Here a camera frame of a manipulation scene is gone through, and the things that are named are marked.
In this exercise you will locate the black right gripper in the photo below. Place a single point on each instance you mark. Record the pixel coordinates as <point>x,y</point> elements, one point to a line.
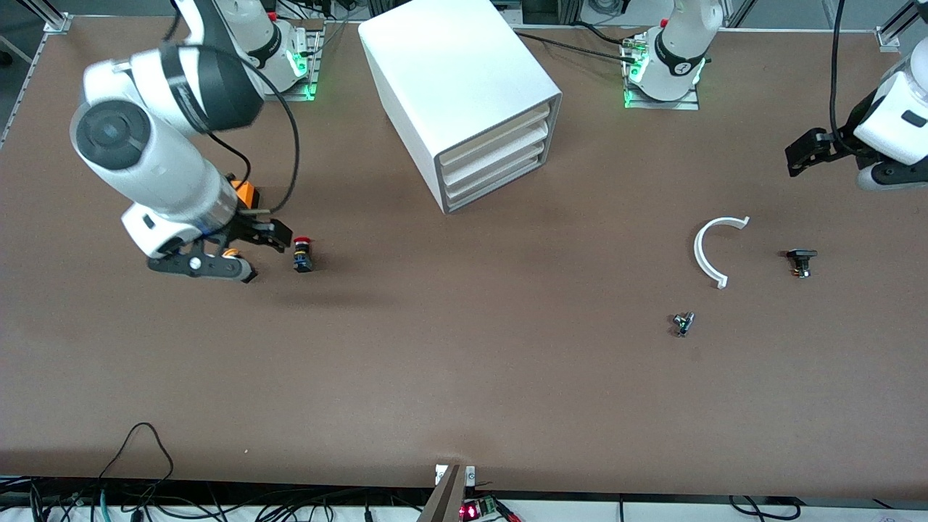
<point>243,226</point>

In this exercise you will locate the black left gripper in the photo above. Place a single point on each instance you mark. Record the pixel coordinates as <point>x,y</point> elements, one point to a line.
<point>845,146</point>

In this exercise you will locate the red mushroom push button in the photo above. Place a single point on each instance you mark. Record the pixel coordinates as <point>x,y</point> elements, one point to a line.
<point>303,255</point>

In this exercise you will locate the white plastic drawer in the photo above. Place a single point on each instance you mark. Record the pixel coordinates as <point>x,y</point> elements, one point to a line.
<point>493,178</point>
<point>493,143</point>
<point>493,161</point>

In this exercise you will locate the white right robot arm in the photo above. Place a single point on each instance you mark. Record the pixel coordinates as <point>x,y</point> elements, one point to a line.
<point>145,167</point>

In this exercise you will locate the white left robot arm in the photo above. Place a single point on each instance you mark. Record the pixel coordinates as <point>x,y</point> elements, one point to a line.
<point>678,51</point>

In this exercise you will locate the black flat-head button part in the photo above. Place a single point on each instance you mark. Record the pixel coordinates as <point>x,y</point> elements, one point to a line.
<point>801,255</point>

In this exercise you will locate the orange box with hole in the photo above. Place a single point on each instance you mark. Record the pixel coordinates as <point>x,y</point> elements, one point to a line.
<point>246,194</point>

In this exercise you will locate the white curved plastic arc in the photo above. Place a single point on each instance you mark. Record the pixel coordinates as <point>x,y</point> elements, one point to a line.
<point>699,254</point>

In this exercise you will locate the circuit board with red light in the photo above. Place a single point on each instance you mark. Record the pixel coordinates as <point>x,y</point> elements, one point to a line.
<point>478,509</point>

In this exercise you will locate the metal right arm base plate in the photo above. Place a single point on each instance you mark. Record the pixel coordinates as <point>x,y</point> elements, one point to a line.
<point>308,90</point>

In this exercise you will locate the aluminium frame profile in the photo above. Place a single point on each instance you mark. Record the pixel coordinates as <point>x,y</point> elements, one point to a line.
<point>54,20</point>
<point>895,29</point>

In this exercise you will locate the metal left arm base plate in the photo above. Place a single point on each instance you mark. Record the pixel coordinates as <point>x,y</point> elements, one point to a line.
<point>660,105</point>

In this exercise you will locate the small metallic switch part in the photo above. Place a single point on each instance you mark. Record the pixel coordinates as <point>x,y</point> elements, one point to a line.
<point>683,323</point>

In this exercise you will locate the white drawer cabinet grey frame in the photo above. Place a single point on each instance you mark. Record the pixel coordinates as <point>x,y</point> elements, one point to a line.
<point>449,72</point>

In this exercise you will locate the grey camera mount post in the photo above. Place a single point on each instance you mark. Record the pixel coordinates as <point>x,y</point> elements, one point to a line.
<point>446,500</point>

